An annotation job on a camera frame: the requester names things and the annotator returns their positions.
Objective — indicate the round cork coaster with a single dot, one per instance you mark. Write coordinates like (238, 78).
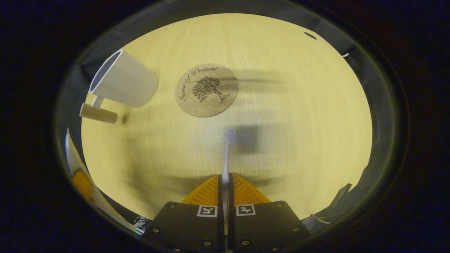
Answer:
(206, 90)

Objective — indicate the white toothbrush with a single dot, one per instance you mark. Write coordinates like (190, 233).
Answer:
(229, 135)

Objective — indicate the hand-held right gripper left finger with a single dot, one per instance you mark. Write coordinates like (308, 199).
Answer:
(182, 225)

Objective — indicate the light wooden desktop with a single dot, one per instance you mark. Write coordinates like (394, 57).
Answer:
(281, 123)

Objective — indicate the black desk hole cap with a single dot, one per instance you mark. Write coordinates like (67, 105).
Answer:
(310, 35)

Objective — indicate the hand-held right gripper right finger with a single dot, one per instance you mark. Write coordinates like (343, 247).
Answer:
(267, 225)

